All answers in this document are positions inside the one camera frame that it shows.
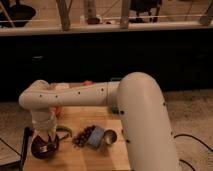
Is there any purple bowl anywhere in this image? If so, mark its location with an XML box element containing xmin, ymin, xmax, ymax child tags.
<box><xmin>31</xmin><ymin>135</ymin><xmax>59</xmax><ymax>159</ymax></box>

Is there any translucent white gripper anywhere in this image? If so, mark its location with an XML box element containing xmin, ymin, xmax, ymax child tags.
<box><xmin>31</xmin><ymin>111</ymin><xmax>57</xmax><ymax>140</ymax></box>

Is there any small orange fruit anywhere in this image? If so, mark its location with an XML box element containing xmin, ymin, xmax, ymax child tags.
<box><xmin>83</xmin><ymin>80</ymin><xmax>94</xmax><ymax>86</ymax></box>

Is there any green dish rack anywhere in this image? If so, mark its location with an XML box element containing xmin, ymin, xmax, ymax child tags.
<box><xmin>110</xmin><ymin>77</ymin><xmax>121</xmax><ymax>114</ymax></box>

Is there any orange bowl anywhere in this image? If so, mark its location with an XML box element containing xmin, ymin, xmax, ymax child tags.
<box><xmin>53</xmin><ymin>106</ymin><xmax>62</xmax><ymax>117</ymax></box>

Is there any green pepper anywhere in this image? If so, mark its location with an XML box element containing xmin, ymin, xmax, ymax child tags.
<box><xmin>56</xmin><ymin>125</ymin><xmax>72</xmax><ymax>137</ymax></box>

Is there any small metal cup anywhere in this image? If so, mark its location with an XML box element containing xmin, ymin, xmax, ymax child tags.
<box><xmin>103</xmin><ymin>130</ymin><xmax>117</xmax><ymax>145</ymax></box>

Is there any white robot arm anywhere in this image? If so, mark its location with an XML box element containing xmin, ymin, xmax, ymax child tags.
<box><xmin>19</xmin><ymin>72</ymin><xmax>181</xmax><ymax>171</ymax></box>

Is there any black chair frame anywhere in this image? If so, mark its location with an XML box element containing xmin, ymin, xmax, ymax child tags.
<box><xmin>0</xmin><ymin>127</ymin><xmax>33</xmax><ymax>171</ymax></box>

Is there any black floor cable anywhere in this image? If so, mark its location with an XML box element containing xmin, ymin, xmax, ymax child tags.
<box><xmin>173</xmin><ymin>133</ymin><xmax>213</xmax><ymax>171</ymax></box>

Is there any bunch of red grapes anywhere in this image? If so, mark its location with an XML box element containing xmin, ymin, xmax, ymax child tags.
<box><xmin>72</xmin><ymin>125</ymin><xmax>95</xmax><ymax>147</ymax></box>

